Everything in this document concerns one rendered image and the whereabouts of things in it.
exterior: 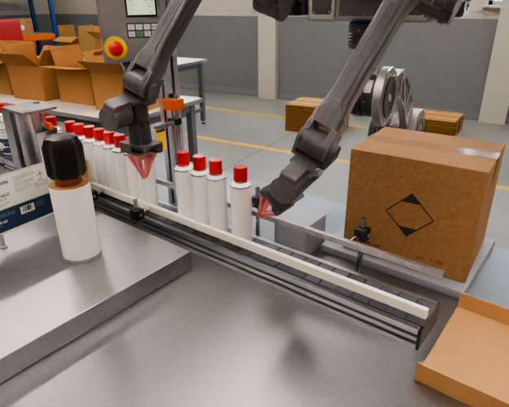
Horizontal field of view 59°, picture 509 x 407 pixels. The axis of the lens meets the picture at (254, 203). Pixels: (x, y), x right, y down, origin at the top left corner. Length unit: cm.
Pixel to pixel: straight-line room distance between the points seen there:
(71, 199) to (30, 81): 270
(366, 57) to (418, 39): 560
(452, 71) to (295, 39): 223
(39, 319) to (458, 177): 89
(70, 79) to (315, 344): 287
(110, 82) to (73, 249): 208
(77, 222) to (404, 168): 74
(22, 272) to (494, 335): 102
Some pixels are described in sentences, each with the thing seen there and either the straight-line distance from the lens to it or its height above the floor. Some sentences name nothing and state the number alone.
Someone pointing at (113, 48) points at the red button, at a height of 133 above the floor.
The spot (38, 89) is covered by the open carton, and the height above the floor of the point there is 86.
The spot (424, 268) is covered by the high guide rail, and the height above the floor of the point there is 96.
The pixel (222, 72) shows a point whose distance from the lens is 781.
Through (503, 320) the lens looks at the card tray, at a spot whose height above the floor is 84.
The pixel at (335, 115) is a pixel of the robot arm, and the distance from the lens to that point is 90.
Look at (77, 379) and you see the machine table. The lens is 92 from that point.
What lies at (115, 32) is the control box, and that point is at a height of 136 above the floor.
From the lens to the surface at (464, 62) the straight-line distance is 645.
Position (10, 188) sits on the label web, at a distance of 126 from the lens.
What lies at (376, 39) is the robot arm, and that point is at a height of 137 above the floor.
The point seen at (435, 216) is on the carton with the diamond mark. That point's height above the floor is 100.
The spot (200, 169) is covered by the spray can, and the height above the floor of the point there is 105.
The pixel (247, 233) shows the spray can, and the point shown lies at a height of 92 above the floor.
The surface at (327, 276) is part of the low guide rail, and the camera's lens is 98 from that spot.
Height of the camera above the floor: 144
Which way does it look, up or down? 24 degrees down
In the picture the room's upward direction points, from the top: 1 degrees counter-clockwise
